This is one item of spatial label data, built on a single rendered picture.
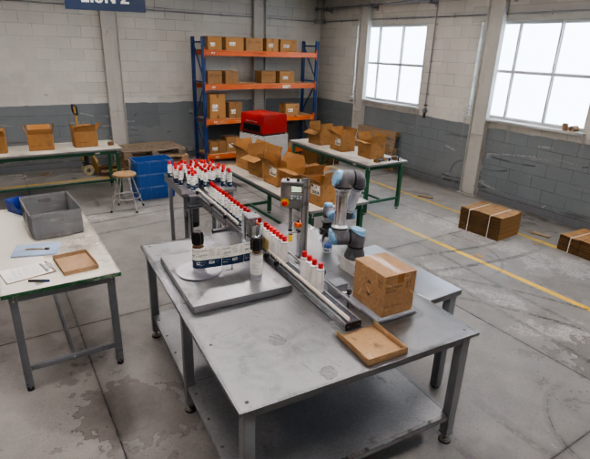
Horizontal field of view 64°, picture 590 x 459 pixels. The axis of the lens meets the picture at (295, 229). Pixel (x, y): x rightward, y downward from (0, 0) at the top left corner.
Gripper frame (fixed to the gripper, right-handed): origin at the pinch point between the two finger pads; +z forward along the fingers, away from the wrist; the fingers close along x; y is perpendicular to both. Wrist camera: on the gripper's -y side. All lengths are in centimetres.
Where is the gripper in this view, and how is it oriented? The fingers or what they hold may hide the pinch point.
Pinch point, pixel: (327, 246)
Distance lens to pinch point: 379.2
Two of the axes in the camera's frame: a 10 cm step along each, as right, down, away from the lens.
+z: -0.3, 9.3, 3.6
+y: -5.4, -3.2, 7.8
